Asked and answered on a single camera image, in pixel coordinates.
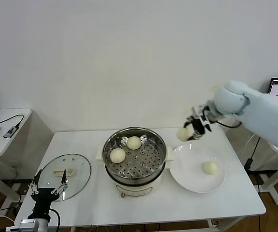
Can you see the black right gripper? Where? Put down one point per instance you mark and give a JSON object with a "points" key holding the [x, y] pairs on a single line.
{"points": [[203, 125]]}

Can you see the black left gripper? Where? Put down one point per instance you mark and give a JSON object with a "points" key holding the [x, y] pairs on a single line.
{"points": [[43, 198]]}

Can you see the white steamed baozi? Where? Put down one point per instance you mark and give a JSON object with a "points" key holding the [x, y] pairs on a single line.
{"points": [[133, 143], [117, 155], [210, 168], [183, 134]]}

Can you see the round glass pot lid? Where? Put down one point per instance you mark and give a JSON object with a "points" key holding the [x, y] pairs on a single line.
{"points": [[67, 159]]}

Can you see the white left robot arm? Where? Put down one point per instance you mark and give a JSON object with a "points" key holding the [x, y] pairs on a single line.
{"points": [[43, 224]]}

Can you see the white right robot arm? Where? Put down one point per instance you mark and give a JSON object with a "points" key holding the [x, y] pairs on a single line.
{"points": [[262, 113]]}

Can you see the perforated steel steamer basket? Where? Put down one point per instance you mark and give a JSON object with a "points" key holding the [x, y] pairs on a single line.
{"points": [[141, 164]]}

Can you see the white floor power strip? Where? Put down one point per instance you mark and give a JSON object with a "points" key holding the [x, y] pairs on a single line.
{"points": [[19, 189]]}

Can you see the white round plate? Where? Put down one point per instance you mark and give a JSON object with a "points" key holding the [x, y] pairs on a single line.
{"points": [[192, 169]]}

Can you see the grey usb hub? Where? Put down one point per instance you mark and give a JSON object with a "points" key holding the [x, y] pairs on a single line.
{"points": [[11, 132]]}

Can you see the white electric cooker pot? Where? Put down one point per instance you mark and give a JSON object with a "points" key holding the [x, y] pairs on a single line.
{"points": [[134, 189]]}

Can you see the white side desk with laptop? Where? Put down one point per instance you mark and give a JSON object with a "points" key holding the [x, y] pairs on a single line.
{"points": [[276, 196]]}

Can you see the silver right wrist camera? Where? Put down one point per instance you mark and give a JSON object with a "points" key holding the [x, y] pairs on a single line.
{"points": [[200, 110]]}

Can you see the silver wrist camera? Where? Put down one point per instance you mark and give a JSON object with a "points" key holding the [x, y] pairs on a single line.
{"points": [[200, 110], [28, 224]]}

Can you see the white wall socket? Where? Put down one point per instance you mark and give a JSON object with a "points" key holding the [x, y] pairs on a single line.
{"points": [[16, 165]]}

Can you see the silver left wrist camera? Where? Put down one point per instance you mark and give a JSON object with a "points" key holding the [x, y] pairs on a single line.
{"points": [[28, 224]]}

